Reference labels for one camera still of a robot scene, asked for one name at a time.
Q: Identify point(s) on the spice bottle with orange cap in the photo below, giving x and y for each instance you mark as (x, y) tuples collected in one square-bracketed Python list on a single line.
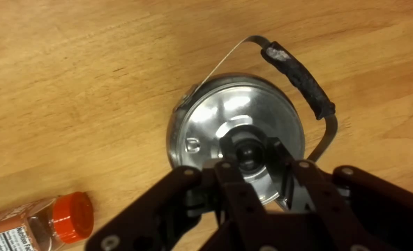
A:
[(67, 218)]

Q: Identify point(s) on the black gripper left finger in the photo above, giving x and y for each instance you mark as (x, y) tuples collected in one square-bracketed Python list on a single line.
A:
[(169, 204)]

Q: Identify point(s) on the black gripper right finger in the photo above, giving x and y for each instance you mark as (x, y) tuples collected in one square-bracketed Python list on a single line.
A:
[(355, 204)]

